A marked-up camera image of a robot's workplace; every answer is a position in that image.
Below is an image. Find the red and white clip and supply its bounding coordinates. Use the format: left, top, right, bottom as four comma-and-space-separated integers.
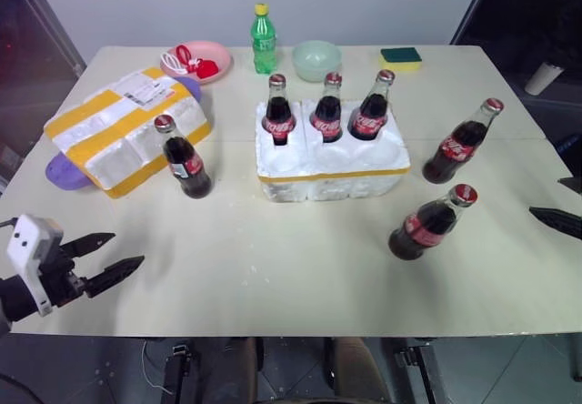
165, 45, 194, 76

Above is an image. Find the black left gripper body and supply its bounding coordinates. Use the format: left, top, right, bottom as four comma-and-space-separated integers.
37, 242, 89, 309

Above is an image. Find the purple plastic tray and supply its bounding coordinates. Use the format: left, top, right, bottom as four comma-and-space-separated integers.
45, 75, 204, 193

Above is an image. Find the green plastic soda bottle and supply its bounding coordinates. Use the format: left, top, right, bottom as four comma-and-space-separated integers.
250, 4, 279, 76

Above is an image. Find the thin white cable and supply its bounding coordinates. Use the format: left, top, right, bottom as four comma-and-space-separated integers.
139, 339, 175, 396

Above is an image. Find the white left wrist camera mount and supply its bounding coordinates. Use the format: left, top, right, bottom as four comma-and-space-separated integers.
5, 214, 64, 318

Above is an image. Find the white cup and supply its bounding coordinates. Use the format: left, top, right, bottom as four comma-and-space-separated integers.
526, 61, 566, 96

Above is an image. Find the black table leg frame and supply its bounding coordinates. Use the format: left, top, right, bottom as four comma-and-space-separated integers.
162, 338, 204, 404
393, 336, 440, 404

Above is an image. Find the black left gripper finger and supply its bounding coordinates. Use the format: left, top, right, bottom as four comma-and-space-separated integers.
83, 254, 146, 299
60, 231, 115, 260

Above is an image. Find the white foam bottle tray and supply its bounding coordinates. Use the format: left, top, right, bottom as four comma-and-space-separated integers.
255, 98, 413, 204

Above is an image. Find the white foam lid yellow tape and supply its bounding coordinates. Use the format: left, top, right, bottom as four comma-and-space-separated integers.
43, 67, 216, 201

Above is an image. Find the pink plate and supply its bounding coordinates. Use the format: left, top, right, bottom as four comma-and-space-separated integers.
159, 40, 235, 86

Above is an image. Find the glass cola bottle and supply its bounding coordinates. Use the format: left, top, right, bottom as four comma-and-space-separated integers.
153, 114, 215, 201
309, 71, 345, 145
262, 73, 298, 147
422, 97, 506, 186
387, 183, 479, 261
347, 69, 396, 143

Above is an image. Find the yellow and green sponge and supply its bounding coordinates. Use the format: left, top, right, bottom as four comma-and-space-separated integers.
379, 46, 424, 75

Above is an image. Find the pale green bowl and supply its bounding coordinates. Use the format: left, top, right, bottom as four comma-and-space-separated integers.
291, 40, 343, 83

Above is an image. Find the red plastic clip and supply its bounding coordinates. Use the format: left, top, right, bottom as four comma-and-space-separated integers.
195, 57, 220, 80

